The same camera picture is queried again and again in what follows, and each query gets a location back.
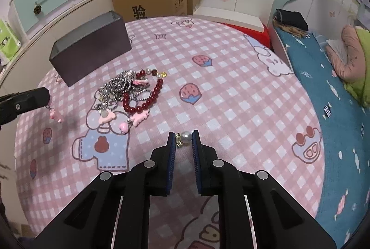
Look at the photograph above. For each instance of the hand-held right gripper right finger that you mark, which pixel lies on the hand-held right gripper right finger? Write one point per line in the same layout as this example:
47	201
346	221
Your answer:
196	163

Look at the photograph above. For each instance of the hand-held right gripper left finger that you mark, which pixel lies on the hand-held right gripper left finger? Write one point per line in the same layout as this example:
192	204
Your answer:
172	163

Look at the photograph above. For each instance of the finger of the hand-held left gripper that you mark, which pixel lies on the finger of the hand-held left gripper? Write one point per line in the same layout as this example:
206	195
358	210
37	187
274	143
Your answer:
29	100

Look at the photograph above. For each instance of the pearl earring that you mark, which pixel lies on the pearl earring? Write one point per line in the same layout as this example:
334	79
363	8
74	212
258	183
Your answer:
185	137

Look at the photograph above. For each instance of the pink bear charm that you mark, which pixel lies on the pink bear charm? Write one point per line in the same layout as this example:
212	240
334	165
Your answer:
56	116

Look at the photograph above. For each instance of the dark purple storage box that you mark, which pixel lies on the dark purple storage box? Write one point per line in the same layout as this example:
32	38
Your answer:
92	46

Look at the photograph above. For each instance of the pink bow charm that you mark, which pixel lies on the pink bow charm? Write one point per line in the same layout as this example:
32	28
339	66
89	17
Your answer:
140	82

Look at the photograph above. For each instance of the white cabinet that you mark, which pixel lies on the white cabinet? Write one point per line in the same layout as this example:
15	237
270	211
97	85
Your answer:
31	43

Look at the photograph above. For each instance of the green box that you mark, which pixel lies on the green box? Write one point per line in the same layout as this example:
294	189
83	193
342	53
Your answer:
7	41

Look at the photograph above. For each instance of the pink checkered cartoon tablecloth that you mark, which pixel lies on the pink checkered cartoon tablecloth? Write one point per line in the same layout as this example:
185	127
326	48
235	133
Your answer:
225	98

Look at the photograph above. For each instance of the pinecone drawer knob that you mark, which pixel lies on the pinecone drawer knob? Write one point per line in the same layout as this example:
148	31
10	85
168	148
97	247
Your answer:
37	9

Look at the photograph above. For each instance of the teal printed bed sheet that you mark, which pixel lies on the teal printed bed sheet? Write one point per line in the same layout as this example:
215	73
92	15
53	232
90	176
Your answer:
326	121

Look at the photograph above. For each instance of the red stool with white top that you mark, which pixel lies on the red stool with white top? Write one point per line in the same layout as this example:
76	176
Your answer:
231	16

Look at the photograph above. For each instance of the small cardboard box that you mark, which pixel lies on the small cardboard box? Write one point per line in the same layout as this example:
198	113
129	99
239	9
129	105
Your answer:
193	0

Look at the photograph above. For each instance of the tan fringed cloth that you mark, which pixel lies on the tan fringed cloth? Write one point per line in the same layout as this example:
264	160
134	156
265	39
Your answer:
294	31

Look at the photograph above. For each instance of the dark folded clothes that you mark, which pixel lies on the dark folded clothes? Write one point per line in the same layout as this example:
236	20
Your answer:
290	19

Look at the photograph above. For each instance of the green blanket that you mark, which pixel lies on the green blanket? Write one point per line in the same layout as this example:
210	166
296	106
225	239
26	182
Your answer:
362	69

